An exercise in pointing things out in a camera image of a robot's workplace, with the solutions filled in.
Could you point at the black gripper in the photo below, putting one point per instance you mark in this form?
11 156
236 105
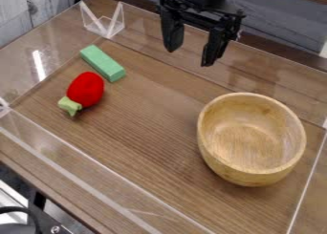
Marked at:
203 14

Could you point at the red plush strawberry toy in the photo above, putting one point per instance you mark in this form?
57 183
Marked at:
84 93

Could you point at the green rectangular block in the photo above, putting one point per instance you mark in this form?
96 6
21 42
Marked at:
103 63

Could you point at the wooden bowl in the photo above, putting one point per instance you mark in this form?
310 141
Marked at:
251 138

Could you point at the clear acrylic tray wall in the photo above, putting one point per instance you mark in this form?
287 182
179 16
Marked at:
103 199

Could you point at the black metal table frame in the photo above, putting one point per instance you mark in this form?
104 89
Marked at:
49 226

